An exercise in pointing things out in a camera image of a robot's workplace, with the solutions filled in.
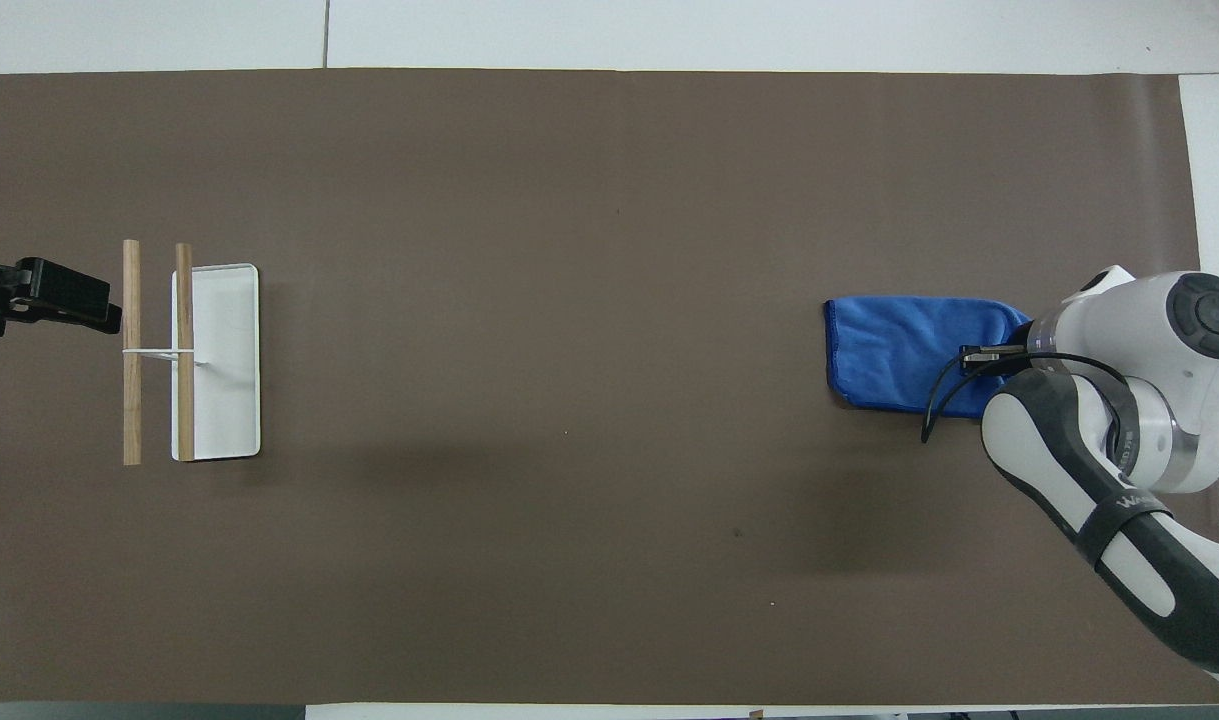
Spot blue towel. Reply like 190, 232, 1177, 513
823, 295, 1034, 420

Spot black cable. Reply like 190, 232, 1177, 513
920, 343, 1132, 445

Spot white towel rack wooden bars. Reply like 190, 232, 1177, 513
122, 239, 262, 468

